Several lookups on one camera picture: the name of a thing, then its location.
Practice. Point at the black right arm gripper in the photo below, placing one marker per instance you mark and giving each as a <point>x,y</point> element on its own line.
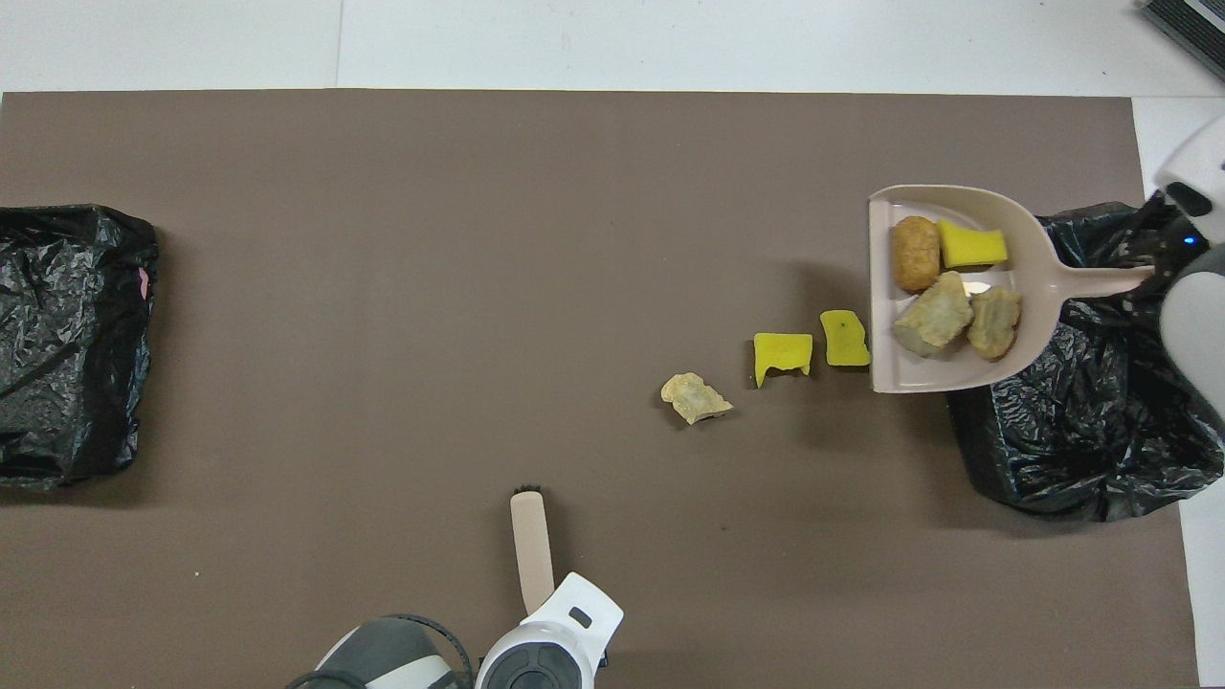
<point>1177,230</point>

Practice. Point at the beige plastic dustpan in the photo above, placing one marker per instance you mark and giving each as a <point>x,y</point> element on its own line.
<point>1038,258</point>

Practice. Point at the pale yellow foam chunk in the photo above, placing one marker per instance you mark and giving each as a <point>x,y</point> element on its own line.
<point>995,322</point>

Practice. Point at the green and yellow sponge piece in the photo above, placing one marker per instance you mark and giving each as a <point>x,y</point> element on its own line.
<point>971,246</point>

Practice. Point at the pale greenish foam chunk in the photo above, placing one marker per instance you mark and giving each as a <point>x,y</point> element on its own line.
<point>933,316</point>

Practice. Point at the orange brown foam chunk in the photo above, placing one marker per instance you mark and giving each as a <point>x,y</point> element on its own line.
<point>915,254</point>

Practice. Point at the yellow sponge piece dark dot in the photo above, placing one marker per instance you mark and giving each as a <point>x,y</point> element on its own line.
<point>845,338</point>

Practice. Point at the yellow notched sponge piece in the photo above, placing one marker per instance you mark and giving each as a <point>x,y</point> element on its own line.
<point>783,349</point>

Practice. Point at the beige hand brush black bristles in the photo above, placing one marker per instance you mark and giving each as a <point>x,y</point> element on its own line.
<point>532,545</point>

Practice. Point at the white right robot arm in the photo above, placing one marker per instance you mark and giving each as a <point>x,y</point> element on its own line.
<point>1196,325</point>

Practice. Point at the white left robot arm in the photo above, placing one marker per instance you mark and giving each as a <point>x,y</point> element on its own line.
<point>574,603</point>

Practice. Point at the black bag lined bin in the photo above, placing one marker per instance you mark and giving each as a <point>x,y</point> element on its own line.
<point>57,402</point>
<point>1101,450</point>

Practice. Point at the dark ribbed box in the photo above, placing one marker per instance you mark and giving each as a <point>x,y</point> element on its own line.
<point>1191,19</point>

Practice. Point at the brown table mat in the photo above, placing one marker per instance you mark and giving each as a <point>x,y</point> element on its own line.
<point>478,239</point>

